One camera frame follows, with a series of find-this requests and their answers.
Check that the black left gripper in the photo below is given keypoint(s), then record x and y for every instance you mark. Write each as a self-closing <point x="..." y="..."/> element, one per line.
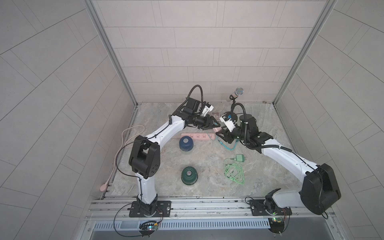
<point x="206" y="122"/>

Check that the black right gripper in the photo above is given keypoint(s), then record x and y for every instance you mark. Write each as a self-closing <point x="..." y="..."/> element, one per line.
<point x="228" y="137"/>

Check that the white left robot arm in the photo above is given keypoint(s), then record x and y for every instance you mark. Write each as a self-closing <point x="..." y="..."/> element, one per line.
<point x="145" y="158"/>

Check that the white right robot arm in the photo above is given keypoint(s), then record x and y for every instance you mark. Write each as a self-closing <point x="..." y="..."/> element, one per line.
<point x="319" y="189"/>

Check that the purple playing card box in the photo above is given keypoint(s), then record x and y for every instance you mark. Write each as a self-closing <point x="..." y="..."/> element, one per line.
<point x="216" y="114"/>

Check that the pink power strip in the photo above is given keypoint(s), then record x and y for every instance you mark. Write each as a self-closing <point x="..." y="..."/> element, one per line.
<point x="200" y="136"/>

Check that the green power adapter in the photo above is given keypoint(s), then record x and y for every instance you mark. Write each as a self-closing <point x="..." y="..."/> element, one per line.
<point x="239" y="158"/>

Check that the black microphone stand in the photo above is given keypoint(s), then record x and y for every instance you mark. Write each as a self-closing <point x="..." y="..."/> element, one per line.
<point x="232" y="103"/>

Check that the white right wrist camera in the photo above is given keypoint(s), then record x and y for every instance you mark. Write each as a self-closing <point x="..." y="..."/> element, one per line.
<point x="230" y="120"/>

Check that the blue cordless meat grinder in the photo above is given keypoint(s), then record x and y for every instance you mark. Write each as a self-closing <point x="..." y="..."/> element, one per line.
<point x="186" y="143"/>

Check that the green cordless meat grinder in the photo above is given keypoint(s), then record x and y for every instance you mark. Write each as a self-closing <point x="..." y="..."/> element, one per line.
<point x="189" y="176"/>

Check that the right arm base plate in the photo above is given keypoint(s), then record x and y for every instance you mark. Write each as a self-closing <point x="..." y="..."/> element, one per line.
<point x="261" y="207"/>

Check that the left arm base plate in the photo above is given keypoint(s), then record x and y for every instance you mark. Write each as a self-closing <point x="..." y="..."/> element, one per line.
<point x="150" y="208"/>

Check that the aluminium front rail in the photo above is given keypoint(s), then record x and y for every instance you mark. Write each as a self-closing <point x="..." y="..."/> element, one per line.
<point x="175" y="208"/>

